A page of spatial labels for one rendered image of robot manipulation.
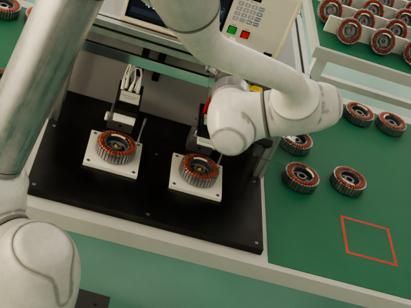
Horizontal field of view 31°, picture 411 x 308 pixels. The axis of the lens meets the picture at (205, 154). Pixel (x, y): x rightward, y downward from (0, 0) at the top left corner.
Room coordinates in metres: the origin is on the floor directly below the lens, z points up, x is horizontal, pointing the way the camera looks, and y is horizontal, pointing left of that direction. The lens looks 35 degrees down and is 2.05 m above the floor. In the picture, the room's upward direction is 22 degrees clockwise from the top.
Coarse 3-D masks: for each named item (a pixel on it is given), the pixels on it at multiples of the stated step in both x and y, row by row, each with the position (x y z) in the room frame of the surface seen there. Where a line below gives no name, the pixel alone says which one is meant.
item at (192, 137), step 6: (192, 126) 1.84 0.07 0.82; (192, 132) 1.81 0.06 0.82; (192, 138) 1.80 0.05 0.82; (186, 144) 1.81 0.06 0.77; (192, 144) 1.80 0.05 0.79; (198, 144) 1.80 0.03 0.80; (192, 150) 1.80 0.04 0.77; (198, 150) 1.80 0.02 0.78; (204, 150) 1.80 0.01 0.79; (210, 150) 1.81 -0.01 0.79
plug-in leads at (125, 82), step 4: (132, 68) 1.79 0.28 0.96; (136, 68) 1.79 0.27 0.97; (128, 72) 1.80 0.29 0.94; (140, 72) 1.77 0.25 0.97; (124, 76) 1.75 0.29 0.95; (128, 76) 1.78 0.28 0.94; (140, 76) 1.79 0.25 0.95; (124, 80) 1.75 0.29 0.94; (128, 80) 1.78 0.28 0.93; (140, 80) 1.76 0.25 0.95; (124, 84) 1.75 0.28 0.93; (128, 84) 1.78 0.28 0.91; (132, 84) 1.75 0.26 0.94; (136, 84) 1.78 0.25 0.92; (140, 84) 1.76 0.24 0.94; (120, 88) 1.75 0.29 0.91; (128, 88) 1.78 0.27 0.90; (132, 88) 1.75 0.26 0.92; (136, 88) 1.78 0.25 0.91; (140, 88) 1.76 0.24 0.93; (136, 92) 1.76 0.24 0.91
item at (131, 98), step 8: (120, 80) 1.81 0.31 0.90; (120, 96) 1.70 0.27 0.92; (128, 96) 1.72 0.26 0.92; (136, 96) 1.73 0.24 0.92; (120, 104) 1.68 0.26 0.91; (128, 104) 1.68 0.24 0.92; (136, 104) 1.69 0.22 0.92; (120, 112) 1.68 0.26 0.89; (128, 112) 1.68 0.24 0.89; (136, 112) 1.69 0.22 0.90; (120, 120) 1.66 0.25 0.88; (128, 120) 1.66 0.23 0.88
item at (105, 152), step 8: (104, 136) 1.64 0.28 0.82; (112, 136) 1.66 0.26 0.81; (120, 136) 1.67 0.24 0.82; (128, 136) 1.69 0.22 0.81; (96, 144) 1.61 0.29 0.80; (104, 144) 1.61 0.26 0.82; (112, 144) 1.63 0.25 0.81; (120, 144) 1.65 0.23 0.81; (128, 144) 1.65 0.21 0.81; (96, 152) 1.60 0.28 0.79; (104, 152) 1.58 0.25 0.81; (112, 152) 1.59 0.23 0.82; (120, 152) 1.60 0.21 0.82; (128, 152) 1.61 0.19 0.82; (112, 160) 1.58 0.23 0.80; (120, 160) 1.59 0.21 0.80; (128, 160) 1.61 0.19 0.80
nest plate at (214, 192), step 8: (176, 160) 1.71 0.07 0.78; (176, 168) 1.68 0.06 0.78; (176, 176) 1.64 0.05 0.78; (176, 184) 1.61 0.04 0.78; (184, 184) 1.62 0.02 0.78; (216, 184) 1.68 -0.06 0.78; (192, 192) 1.61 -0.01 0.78; (200, 192) 1.62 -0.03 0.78; (208, 192) 1.63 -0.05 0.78; (216, 192) 1.64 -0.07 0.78; (216, 200) 1.62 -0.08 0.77
